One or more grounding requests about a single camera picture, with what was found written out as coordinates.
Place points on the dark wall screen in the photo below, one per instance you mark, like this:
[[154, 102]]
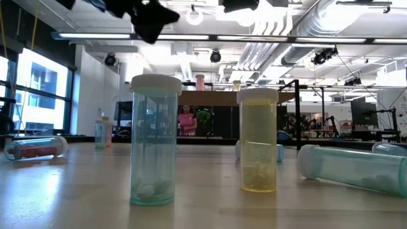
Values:
[[124, 111]]

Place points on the large black framed window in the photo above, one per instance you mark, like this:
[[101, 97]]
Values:
[[41, 79]]

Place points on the overhead light bar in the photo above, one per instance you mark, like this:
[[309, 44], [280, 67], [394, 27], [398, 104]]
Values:
[[254, 38]]

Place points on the teal medicine bottle white cap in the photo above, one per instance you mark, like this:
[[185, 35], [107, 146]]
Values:
[[99, 135], [349, 168], [154, 143]]

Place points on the clear vial far right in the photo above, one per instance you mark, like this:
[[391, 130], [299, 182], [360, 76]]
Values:
[[389, 149]]

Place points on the blue medicine bottle white cap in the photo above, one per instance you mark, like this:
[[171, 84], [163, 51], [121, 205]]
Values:
[[262, 84], [280, 153]]

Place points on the salmon medicine bottle white cap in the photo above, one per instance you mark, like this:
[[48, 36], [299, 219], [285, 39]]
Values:
[[110, 135], [200, 83]]

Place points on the black background desk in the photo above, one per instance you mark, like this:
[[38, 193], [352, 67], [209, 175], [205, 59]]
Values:
[[375, 135]]

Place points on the black ceiling spotlight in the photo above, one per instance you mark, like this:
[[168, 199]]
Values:
[[215, 56], [110, 60]]

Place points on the black track light cluster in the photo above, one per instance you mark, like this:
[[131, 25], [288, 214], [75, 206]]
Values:
[[353, 82], [322, 57]]

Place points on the black background robot arm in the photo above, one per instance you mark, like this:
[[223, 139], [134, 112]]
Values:
[[332, 118]]

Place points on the blue round object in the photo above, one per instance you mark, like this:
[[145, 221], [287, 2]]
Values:
[[282, 136]]

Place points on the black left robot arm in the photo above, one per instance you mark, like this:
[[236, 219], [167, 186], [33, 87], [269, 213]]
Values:
[[66, 4]]

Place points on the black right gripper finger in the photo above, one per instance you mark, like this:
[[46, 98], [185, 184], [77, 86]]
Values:
[[238, 4]]

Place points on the green leafy plant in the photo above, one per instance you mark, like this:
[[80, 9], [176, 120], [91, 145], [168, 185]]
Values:
[[203, 117]]

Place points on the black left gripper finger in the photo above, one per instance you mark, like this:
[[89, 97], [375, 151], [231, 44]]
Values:
[[146, 31], [159, 16]]

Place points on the silver ventilation duct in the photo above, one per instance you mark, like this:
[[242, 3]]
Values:
[[295, 54]]

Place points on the person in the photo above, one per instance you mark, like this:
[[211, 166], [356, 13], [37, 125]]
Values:
[[187, 124]]

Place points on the small cardboard box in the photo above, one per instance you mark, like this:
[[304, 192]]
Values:
[[105, 118]]

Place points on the wooden shelf black metal frame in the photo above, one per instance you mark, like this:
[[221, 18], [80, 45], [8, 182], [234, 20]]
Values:
[[216, 98]]

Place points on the black computer monitor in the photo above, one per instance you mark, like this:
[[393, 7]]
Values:
[[364, 113]]

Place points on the clear bottle with red pills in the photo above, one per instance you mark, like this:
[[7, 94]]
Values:
[[35, 149]]

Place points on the black partition wall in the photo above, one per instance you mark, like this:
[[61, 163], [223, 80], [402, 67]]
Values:
[[222, 122]]

